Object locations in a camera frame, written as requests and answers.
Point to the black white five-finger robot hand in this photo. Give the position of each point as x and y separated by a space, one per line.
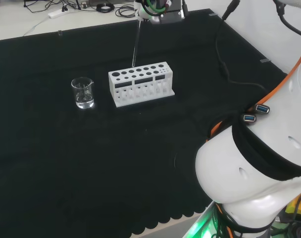
155 17

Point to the clear glass rod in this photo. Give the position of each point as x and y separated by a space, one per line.
136 44

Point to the white test tube rack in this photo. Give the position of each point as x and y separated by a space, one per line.
140 84

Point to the grey tape piece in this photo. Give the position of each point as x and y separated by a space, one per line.
213 15
265 61

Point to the black bench cloth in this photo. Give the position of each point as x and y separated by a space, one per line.
66 161

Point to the small clear cloth clip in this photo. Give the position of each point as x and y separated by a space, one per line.
59 33

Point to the white power strip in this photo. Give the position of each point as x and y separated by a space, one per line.
57 13

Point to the clear glass beaker with liquid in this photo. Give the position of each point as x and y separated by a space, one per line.
83 98

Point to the yellow stop button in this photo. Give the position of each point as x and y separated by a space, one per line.
297 205

